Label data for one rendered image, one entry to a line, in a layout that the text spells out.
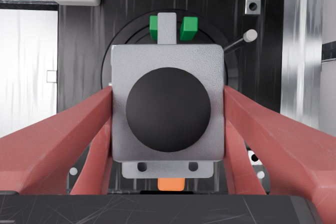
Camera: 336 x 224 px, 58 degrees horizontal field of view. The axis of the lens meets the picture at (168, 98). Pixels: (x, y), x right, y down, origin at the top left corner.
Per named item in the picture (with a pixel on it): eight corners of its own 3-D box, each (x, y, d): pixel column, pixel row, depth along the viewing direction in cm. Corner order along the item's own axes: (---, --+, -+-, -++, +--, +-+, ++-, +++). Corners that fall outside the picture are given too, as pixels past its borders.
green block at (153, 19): (163, 40, 30) (164, 30, 25) (151, 39, 30) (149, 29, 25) (163, 27, 30) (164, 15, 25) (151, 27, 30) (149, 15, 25)
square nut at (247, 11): (257, 16, 32) (260, 14, 31) (242, 16, 32) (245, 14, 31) (257, 1, 32) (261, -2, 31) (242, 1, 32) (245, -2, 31)
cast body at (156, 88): (205, 168, 17) (233, 202, 10) (128, 168, 17) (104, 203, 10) (204, 23, 18) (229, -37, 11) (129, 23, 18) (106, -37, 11)
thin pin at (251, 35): (230, 54, 30) (257, 40, 22) (222, 53, 30) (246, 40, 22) (230, 46, 30) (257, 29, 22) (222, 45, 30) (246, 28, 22)
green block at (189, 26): (191, 40, 30) (197, 31, 25) (179, 40, 30) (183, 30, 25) (192, 28, 30) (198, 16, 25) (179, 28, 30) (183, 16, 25)
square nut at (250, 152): (259, 163, 33) (262, 165, 32) (244, 162, 33) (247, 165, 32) (259, 148, 33) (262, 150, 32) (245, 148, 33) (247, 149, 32)
